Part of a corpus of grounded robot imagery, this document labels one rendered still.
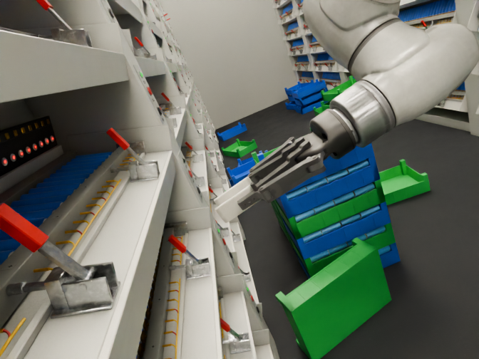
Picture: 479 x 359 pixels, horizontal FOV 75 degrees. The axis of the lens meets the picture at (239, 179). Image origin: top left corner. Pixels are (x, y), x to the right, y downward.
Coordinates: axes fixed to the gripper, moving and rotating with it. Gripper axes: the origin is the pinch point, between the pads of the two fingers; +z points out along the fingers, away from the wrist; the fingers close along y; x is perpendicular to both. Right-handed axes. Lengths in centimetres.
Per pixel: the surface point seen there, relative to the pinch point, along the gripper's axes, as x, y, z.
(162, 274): -2.4, -2.6, 16.8
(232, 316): -25.7, 7.8, 17.9
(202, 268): -6.4, -1.2, 11.7
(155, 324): -2.5, -13.2, 16.5
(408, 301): -66, 20, -18
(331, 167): -23.6, 35.2, -22.0
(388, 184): -72, 81, -49
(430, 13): -26, 117, -118
